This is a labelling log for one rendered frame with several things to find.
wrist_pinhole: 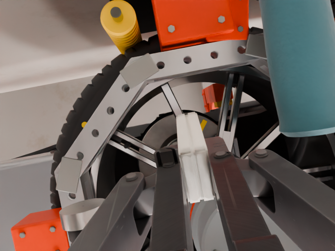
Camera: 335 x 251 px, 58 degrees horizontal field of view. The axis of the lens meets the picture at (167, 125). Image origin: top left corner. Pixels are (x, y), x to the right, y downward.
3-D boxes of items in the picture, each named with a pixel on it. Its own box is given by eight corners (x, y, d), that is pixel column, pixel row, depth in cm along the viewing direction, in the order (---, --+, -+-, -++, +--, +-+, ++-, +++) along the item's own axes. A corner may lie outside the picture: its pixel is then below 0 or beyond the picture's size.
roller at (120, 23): (119, 41, 76) (124, 64, 76) (93, -4, 46) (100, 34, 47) (142, 37, 76) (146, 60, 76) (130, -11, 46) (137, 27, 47)
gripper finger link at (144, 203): (188, 211, 14) (127, 221, 15) (184, 164, 19) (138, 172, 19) (183, 184, 14) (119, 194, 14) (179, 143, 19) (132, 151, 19)
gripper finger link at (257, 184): (213, 178, 14) (279, 167, 14) (202, 138, 19) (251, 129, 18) (218, 205, 14) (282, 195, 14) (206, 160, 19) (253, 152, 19)
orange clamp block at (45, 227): (76, 203, 57) (29, 212, 57) (62, 218, 49) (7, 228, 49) (83, 239, 57) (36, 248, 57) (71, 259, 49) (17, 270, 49)
